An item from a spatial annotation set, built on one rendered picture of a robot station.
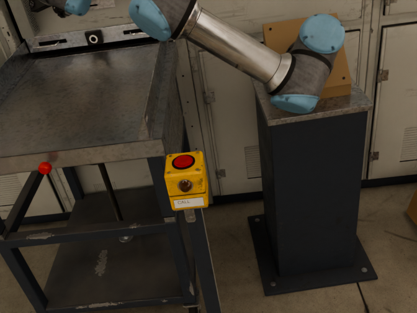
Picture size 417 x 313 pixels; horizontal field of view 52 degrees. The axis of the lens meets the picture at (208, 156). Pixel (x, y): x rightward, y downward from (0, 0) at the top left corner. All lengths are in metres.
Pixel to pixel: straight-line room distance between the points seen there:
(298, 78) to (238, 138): 0.82
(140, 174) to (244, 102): 0.61
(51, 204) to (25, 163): 1.02
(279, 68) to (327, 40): 0.15
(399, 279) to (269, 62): 1.08
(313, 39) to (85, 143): 0.65
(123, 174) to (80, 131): 0.85
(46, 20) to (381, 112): 1.40
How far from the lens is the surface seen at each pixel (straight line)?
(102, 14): 1.76
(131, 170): 2.04
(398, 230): 2.04
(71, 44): 1.82
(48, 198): 2.22
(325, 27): 1.19
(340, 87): 1.40
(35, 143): 1.25
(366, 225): 2.03
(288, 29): 1.43
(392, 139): 2.07
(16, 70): 1.76
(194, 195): 0.91
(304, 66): 1.15
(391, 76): 1.90
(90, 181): 2.12
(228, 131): 1.87
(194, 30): 1.06
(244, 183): 2.05
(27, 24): 1.73
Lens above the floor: 1.43
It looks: 35 degrees down
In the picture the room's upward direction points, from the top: 9 degrees counter-clockwise
